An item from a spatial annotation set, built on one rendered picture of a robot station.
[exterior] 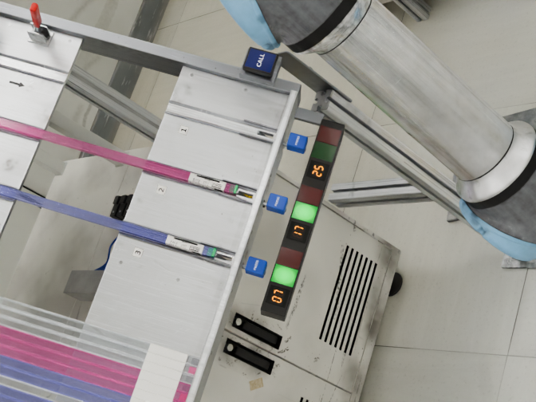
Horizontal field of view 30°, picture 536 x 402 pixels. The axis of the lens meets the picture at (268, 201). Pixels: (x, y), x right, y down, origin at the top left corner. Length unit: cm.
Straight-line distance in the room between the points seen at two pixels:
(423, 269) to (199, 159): 84
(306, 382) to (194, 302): 59
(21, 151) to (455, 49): 131
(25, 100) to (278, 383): 76
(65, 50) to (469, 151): 84
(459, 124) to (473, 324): 109
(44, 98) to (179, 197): 29
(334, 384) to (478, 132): 111
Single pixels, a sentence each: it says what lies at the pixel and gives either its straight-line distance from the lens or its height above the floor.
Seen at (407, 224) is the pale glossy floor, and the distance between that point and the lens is 241.
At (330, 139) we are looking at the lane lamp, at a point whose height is 65.
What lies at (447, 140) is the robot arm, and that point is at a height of 88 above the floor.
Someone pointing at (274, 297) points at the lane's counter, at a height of 66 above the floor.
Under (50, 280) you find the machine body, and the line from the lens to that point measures 226.
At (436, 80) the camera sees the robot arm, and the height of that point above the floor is 93.
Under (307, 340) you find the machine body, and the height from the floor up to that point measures 26.
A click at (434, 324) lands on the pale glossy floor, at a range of 223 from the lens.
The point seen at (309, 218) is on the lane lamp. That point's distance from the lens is 160.
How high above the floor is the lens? 162
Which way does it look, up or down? 35 degrees down
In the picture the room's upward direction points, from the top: 58 degrees counter-clockwise
